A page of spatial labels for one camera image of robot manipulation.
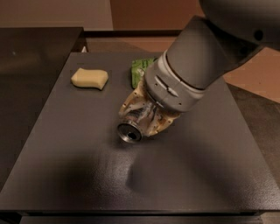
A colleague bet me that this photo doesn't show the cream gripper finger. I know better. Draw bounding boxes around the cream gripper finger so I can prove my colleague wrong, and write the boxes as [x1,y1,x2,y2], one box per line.
[118,80,152,119]
[143,108,180,137]

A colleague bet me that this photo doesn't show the dark redbull can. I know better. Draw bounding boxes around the dark redbull can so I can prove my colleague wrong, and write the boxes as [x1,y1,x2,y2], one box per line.
[117,112,144,144]

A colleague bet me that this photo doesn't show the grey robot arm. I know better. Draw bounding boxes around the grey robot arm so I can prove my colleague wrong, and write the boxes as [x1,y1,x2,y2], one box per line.
[117,0,280,143]

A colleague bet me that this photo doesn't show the green snack bag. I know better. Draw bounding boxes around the green snack bag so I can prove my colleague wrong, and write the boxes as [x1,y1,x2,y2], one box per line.
[131,58,156,88]

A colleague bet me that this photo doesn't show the yellow sponge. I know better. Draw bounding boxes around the yellow sponge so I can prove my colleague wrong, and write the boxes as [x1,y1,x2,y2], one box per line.
[71,68,109,90]

